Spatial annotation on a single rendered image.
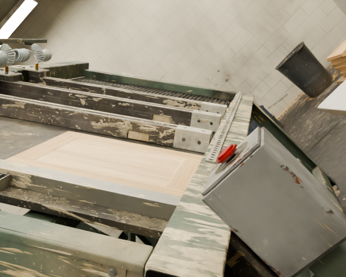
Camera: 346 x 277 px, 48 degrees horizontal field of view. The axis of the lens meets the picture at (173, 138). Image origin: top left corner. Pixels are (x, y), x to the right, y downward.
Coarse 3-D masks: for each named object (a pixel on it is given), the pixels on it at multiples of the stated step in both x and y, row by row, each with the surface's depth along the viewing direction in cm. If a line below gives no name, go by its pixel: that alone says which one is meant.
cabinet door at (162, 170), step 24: (48, 144) 118; (72, 144) 122; (96, 144) 125; (120, 144) 127; (48, 168) 100; (72, 168) 102; (96, 168) 104; (120, 168) 107; (144, 168) 109; (168, 168) 112; (192, 168) 113; (168, 192) 94
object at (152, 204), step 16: (0, 160) 95; (16, 176) 90; (32, 176) 89; (48, 176) 89; (64, 176) 90; (80, 176) 91; (48, 192) 89; (64, 192) 88; (80, 192) 87; (96, 192) 86; (112, 192) 86; (128, 192) 86; (144, 192) 87; (128, 208) 86; (144, 208) 85; (160, 208) 84
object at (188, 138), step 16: (0, 96) 150; (0, 112) 150; (16, 112) 148; (32, 112) 146; (48, 112) 145; (64, 112) 143; (80, 112) 142; (96, 112) 145; (80, 128) 144; (96, 128) 142; (112, 128) 141; (128, 128) 139; (144, 128) 138; (160, 128) 137; (176, 128) 135; (192, 128) 138; (160, 144) 138; (176, 144) 137; (192, 144) 135; (208, 144) 134
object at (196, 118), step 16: (0, 48) 183; (0, 80) 184; (16, 80) 187; (16, 96) 184; (32, 96) 182; (48, 96) 180; (64, 96) 179; (80, 96) 177; (96, 96) 175; (112, 96) 180; (112, 112) 175; (128, 112) 174; (144, 112) 172; (160, 112) 170; (176, 112) 169; (192, 112) 167; (208, 112) 171; (208, 128) 167
